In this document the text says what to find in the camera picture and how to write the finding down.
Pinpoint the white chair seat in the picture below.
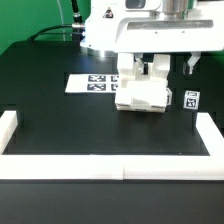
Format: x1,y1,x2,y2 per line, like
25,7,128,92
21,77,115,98
115,81,167,113

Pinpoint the white chair back frame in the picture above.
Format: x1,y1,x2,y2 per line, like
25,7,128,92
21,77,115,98
117,53,171,82

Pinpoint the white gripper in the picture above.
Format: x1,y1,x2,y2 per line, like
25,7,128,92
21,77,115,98
114,1,224,75

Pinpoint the white U-shaped fence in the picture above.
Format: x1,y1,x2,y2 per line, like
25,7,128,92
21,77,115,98
0,111,224,180

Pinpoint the black cable with connector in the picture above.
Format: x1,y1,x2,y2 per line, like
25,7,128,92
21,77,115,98
27,22,87,42

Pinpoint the white marker base plate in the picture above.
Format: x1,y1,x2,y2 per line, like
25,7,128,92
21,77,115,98
65,74,119,93

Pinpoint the black upright cable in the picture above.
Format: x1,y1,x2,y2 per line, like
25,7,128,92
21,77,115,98
70,0,83,24

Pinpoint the white nut cube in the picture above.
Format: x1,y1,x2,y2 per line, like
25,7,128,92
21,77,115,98
183,90,200,110
166,87,172,106

